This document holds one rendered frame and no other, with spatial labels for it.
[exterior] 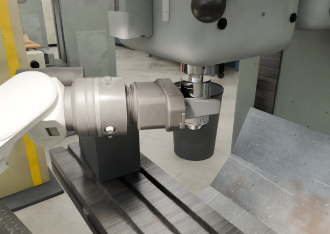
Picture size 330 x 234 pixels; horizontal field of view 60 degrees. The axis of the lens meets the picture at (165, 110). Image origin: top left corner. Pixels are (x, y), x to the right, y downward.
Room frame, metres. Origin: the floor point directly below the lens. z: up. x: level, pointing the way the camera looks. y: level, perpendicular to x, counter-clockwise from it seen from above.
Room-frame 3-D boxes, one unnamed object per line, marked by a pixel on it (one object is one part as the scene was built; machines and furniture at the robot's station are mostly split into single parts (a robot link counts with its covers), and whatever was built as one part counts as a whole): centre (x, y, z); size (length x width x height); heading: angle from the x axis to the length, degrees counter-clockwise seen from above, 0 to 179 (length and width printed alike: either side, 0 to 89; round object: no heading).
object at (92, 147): (0.75, 0.17, 1.03); 0.22 x 0.12 x 0.20; 29
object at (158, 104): (0.40, 0.04, 1.23); 0.13 x 0.12 x 0.10; 11
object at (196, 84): (0.42, -0.05, 1.26); 0.05 x 0.05 x 0.01
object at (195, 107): (0.39, -0.05, 1.23); 0.06 x 0.02 x 0.03; 101
